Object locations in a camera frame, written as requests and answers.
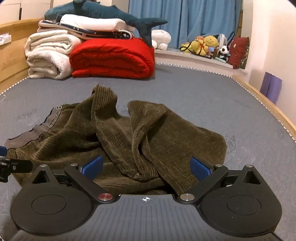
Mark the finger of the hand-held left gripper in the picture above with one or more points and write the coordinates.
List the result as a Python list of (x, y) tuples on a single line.
[(18, 165)]

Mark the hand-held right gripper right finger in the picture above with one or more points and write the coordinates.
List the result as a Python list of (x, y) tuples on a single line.
[(200, 169)]

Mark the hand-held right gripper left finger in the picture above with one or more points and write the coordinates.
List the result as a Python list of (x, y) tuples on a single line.
[(92, 165)]

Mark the grey mattress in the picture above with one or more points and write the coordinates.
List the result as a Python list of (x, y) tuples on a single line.
[(196, 92)]

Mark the white window ledge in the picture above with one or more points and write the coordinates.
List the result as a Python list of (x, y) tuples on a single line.
[(196, 61)]

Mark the purple rolled mat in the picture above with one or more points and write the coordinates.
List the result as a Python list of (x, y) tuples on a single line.
[(271, 88)]

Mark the red folded quilt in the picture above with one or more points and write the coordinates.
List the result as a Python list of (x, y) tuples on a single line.
[(111, 58)]

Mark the teal case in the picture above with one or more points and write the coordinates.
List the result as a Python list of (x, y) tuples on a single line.
[(220, 59)]

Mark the white fleece blanket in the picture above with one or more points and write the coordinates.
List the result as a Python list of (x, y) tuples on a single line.
[(46, 51)]

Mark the panda plush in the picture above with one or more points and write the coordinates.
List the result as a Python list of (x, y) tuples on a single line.
[(223, 51)]

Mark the orange plush toy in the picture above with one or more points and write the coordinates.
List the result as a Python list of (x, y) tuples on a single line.
[(195, 46)]

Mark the dark red cushion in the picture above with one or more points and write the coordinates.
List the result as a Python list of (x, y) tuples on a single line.
[(238, 52)]

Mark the white tissue box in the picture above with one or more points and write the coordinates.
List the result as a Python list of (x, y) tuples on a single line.
[(4, 39)]

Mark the yellow bear plush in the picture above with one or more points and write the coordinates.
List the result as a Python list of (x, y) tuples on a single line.
[(211, 41)]

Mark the small white fan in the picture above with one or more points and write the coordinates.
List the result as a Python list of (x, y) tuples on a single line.
[(222, 39)]

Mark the navy patterned folded blanket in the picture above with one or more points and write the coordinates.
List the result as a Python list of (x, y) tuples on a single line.
[(104, 34)]

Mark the white plush toy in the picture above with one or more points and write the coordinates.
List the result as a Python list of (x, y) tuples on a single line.
[(160, 37)]

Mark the blue curtain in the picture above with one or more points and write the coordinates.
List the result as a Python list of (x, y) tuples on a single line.
[(185, 18)]

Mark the blue shark plush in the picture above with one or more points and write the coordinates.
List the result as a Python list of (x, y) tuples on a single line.
[(97, 10)]

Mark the white wardrobe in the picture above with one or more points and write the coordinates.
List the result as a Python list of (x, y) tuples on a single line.
[(27, 9)]

